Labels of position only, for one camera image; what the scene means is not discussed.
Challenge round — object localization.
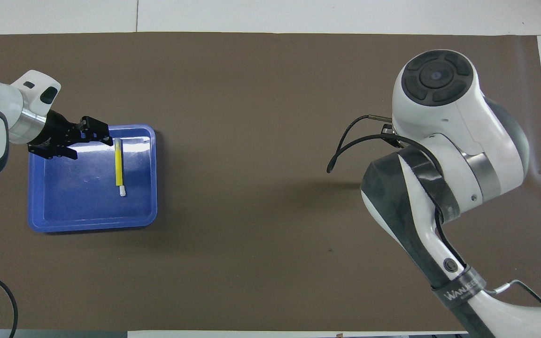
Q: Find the brown table mat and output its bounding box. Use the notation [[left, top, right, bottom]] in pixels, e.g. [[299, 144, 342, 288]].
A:
[[0, 32, 541, 332]]

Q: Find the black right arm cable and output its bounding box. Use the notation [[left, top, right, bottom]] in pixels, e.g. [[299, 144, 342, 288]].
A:
[[327, 114, 541, 308]]

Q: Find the yellow pen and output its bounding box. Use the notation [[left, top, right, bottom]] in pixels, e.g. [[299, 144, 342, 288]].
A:
[[114, 138, 126, 197]]

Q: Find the blue plastic tray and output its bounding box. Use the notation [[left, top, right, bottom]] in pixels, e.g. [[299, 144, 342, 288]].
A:
[[27, 124, 158, 233]]

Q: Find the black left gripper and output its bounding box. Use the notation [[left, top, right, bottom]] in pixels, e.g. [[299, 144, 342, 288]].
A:
[[27, 109, 114, 161]]

